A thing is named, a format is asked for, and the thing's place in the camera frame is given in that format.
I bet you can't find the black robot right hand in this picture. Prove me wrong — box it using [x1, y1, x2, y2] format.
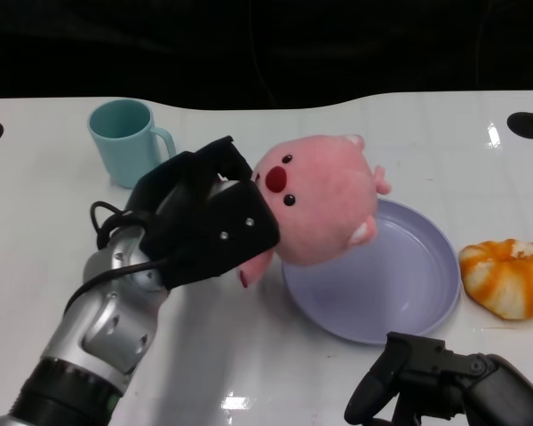
[343, 331, 533, 426]

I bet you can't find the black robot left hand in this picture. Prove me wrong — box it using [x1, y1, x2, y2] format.
[126, 136, 281, 292]

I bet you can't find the pink plush pig doll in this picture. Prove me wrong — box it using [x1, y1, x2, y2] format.
[238, 133, 394, 289]

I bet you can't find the lilac plastic plate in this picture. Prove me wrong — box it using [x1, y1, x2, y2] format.
[280, 197, 463, 346]

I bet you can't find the teal plastic mug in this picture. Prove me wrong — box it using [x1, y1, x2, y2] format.
[87, 99, 178, 190]

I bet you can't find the orange striped bun toy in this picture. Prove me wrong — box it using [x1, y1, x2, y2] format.
[458, 238, 533, 322]

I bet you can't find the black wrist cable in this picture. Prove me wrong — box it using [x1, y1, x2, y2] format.
[65, 201, 170, 312]

